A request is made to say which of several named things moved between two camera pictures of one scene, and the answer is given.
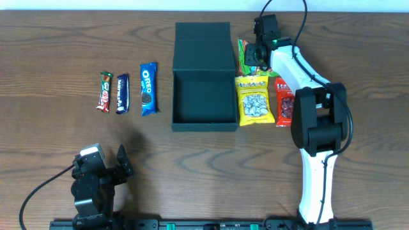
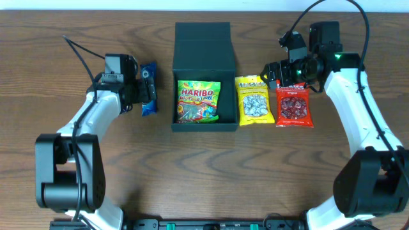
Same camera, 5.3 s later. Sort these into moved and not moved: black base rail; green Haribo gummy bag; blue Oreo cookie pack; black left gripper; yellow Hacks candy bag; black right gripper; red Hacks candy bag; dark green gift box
Moved: black right gripper; green Haribo gummy bag; black left gripper
Not moved: red Hacks candy bag; yellow Hacks candy bag; blue Oreo cookie pack; dark green gift box; black base rail
